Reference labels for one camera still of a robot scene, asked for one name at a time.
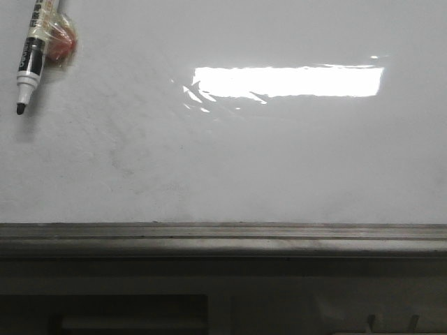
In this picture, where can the white black whiteboard marker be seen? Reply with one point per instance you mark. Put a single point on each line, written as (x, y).
(51, 37)

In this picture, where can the white whiteboard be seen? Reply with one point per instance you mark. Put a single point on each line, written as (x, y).
(231, 111)

